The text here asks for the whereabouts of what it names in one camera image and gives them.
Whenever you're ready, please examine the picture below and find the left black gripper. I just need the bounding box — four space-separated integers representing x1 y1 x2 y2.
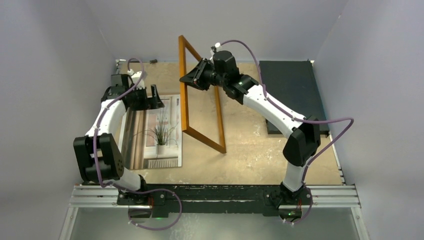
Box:
127 84 164 111

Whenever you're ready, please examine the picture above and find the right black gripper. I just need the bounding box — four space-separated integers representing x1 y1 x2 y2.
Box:
181 58 228 92

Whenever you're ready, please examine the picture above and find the aluminium rail beam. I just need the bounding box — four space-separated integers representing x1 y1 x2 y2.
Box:
69 185 361 208

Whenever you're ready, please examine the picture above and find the plant photo print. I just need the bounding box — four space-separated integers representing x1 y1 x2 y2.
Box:
119 94 182 170

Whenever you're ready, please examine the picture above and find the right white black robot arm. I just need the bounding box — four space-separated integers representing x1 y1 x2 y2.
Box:
179 50 321 204

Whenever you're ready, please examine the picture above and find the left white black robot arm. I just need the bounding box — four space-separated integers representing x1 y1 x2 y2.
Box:
73 70 165 205

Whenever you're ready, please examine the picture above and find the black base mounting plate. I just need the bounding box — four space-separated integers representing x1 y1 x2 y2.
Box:
117 184 312 220

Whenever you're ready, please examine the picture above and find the wooden picture frame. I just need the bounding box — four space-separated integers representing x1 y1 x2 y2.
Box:
178 35 227 154

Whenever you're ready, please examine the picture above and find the dark rectangular box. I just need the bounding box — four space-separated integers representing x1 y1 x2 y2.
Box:
259 59 327 121

